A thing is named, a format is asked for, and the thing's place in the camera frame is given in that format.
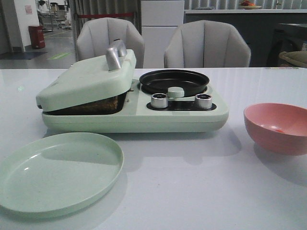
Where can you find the bread slice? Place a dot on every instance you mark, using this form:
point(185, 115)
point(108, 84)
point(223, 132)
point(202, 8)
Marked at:
point(93, 108)

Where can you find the mint green breakfast maker lid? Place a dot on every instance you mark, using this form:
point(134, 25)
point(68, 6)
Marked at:
point(91, 80)

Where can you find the pink plastic bowl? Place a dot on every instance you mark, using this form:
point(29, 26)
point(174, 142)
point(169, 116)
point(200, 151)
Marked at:
point(262, 119)

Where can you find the mint green breakfast maker base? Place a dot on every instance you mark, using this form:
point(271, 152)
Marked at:
point(136, 117)

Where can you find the left silver control knob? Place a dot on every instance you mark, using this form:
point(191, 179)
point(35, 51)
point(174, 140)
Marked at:
point(159, 101)

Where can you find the silver control knob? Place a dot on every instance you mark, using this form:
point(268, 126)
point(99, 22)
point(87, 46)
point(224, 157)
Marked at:
point(203, 101)
point(159, 101)

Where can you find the black round frying pan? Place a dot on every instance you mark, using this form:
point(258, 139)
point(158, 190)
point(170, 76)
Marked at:
point(159, 81)

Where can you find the right silver control knob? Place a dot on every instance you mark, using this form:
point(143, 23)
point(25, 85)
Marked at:
point(203, 101)

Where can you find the right grey upholstered chair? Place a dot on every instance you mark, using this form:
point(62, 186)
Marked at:
point(207, 44)

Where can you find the grey upholstered chair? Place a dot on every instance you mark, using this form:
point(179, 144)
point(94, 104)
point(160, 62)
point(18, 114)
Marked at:
point(96, 36)
point(207, 44)

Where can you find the white cabinet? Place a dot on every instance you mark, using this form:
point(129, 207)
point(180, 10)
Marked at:
point(159, 20)

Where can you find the left grey upholstered chair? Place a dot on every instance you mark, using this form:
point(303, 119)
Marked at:
point(96, 36)

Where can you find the red barrier tape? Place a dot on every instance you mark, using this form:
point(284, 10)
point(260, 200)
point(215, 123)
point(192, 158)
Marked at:
point(115, 15)

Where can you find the mint green round plate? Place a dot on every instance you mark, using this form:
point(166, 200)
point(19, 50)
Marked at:
point(60, 174)

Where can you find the red bin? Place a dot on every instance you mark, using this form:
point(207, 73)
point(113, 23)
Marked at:
point(36, 36)

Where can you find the dark grey counter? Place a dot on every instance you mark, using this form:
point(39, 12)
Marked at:
point(256, 27)

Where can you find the fruit plate on counter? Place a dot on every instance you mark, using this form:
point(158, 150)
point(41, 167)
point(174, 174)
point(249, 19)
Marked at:
point(248, 5)

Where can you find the beige cushion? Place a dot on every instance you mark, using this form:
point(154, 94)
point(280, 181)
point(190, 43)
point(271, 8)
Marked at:
point(294, 59)

